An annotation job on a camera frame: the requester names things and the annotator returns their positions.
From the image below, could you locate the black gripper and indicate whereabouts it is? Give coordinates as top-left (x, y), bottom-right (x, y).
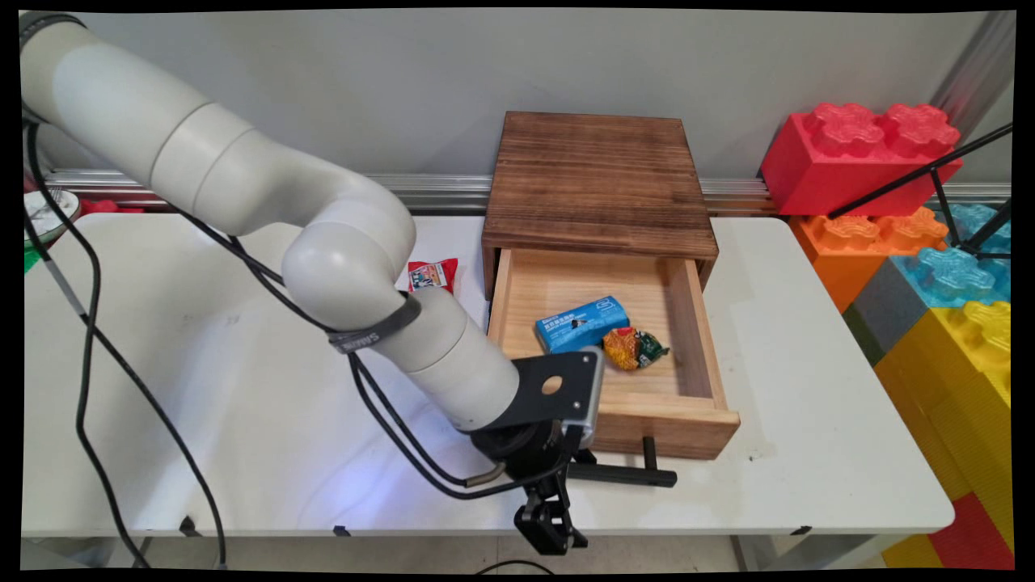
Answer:
top-left (471, 419), bottom-right (589, 556)

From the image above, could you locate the orange green snack packet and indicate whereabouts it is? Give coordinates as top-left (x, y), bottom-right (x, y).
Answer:
top-left (602, 326), bottom-right (671, 372)

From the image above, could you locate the blue cardboard box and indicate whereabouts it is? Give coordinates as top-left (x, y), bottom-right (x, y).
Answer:
top-left (534, 295), bottom-right (631, 355)

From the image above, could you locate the wooden drawer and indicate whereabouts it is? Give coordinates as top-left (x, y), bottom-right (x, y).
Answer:
top-left (487, 248), bottom-right (741, 461)

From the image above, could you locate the white table leg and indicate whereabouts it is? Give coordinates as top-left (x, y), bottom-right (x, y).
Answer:
top-left (731, 533), bottom-right (910, 572)

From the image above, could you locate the red snack packet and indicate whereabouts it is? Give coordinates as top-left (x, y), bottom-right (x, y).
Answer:
top-left (407, 258), bottom-right (460, 295)

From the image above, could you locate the dark wooden cabinet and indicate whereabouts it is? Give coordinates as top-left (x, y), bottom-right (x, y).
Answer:
top-left (481, 111), bottom-right (720, 302)

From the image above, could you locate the orange foam block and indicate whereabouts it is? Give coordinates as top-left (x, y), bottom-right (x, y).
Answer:
top-left (789, 207), bottom-right (950, 314)

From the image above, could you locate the red foam block low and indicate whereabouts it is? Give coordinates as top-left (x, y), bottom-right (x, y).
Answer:
top-left (928, 491), bottom-right (1015, 571)

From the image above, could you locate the large blue foam block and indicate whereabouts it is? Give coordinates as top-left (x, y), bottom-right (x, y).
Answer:
top-left (889, 246), bottom-right (1013, 310)

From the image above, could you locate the large red foam block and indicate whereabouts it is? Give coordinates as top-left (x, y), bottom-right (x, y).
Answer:
top-left (759, 102), bottom-right (965, 217)

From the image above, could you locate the black tripod stand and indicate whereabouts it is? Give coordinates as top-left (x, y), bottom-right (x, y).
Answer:
top-left (828, 121), bottom-right (1015, 261)

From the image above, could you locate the small blue foam block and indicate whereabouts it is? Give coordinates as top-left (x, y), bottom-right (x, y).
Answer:
top-left (942, 202), bottom-right (1013, 253)

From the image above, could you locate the white bowl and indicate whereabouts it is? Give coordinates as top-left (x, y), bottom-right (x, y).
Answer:
top-left (23, 188), bottom-right (82, 248)

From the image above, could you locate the black bar drawer handle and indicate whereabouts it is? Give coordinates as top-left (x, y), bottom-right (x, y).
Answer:
top-left (566, 436), bottom-right (678, 489)

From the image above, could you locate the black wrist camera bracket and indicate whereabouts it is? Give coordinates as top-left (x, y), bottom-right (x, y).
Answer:
top-left (484, 348), bottom-right (606, 448)

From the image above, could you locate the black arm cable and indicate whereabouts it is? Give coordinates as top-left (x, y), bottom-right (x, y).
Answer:
top-left (166, 206), bottom-right (571, 500)

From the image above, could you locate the grey velcro strap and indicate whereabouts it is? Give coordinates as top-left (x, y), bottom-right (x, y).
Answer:
top-left (327, 293), bottom-right (423, 355)

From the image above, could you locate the aluminium wall rail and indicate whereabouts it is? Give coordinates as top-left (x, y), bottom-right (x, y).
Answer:
top-left (42, 168), bottom-right (1013, 217)

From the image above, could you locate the black hanging cable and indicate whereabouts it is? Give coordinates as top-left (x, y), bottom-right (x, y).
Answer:
top-left (23, 212), bottom-right (153, 568)
top-left (24, 121), bottom-right (229, 568)

